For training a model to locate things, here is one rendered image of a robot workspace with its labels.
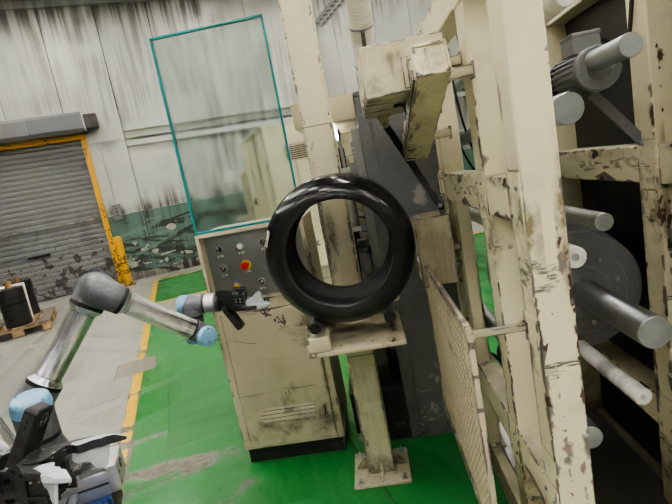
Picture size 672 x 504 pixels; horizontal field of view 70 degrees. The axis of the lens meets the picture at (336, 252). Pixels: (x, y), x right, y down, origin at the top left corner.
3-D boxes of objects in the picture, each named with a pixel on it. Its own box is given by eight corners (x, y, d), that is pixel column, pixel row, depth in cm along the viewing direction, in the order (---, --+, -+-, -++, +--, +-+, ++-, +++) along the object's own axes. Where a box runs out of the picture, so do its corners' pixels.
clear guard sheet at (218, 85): (196, 235, 241) (150, 39, 225) (302, 215, 236) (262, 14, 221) (195, 235, 239) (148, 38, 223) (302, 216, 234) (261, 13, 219)
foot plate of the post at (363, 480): (355, 455, 247) (354, 449, 247) (406, 448, 245) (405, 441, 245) (355, 490, 221) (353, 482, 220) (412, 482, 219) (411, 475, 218)
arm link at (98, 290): (93, 270, 152) (225, 326, 176) (90, 268, 161) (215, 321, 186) (75, 303, 150) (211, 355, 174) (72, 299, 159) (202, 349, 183)
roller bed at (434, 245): (418, 277, 222) (408, 215, 217) (450, 272, 221) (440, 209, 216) (424, 288, 203) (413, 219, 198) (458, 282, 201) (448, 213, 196)
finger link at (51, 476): (78, 508, 74) (59, 493, 80) (71, 471, 74) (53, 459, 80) (55, 519, 71) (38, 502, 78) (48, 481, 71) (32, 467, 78)
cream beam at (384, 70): (362, 120, 197) (356, 84, 195) (423, 109, 195) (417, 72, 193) (364, 101, 137) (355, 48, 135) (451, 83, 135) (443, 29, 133)
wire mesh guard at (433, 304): (444, 405, 222) (421, 261, 210) (448, 405, 222) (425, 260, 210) (500, 563, 134) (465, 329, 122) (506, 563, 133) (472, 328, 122)
